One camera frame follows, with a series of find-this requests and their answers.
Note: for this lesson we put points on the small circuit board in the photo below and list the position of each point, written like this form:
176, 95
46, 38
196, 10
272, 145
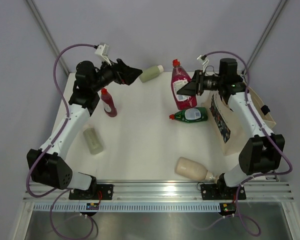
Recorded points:
92, 206
227, 209

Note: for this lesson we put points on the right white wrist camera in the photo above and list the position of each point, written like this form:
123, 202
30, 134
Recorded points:
204, 62

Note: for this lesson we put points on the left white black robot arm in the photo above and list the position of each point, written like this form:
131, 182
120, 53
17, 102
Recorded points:
47, 165

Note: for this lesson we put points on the small dark red soap bottle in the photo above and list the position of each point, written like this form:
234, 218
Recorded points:
108, 103

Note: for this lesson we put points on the aluminium frame post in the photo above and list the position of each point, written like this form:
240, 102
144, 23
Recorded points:
271, 23
39, 20

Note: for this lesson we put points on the left aluminium frame post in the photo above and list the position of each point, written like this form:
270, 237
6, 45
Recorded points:
39, 20

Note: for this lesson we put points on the left small circuit board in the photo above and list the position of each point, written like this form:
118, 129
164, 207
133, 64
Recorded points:
92, 206

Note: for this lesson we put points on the pale green translucent bottle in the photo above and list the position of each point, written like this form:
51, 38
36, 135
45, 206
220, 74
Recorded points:
92, 140

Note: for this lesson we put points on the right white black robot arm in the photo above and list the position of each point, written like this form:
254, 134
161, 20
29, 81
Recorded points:
260, 155

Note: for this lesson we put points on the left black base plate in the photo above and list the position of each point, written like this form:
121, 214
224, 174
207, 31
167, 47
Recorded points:
96, 192

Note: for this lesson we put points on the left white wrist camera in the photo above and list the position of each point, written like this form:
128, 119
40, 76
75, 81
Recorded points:
101, 50

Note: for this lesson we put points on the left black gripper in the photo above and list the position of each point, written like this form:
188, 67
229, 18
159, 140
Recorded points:
122, 74

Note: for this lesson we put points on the beige cream bottle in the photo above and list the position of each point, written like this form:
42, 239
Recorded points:
193, 170

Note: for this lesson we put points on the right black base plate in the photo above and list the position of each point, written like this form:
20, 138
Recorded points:
213, 192

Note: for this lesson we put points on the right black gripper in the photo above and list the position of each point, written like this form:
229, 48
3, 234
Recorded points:
195, 86

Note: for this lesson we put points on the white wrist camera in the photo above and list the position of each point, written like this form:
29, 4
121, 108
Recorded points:
101, 50
204, 62

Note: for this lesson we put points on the aluminium mounting rail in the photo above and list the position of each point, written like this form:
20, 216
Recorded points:
185, 191

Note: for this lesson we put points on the right aluminium frame post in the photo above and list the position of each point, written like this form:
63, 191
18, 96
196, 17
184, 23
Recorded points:
271, 23

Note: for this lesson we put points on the green dish soap bottle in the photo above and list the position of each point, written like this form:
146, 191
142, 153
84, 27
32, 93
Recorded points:
190, 115

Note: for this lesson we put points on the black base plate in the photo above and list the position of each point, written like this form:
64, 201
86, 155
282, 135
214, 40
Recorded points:
96, 192
213, 192

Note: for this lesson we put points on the white slotted cable duct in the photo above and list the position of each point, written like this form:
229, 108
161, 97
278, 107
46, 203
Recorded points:
142, 207

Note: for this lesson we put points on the beige canvas tote bag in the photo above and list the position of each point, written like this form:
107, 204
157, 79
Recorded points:
234, 123

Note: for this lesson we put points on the sage green bottle white cap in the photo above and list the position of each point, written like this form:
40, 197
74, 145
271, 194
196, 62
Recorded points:
151, 73

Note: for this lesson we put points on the right small circuit board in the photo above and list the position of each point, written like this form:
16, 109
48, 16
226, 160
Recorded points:
227, 209

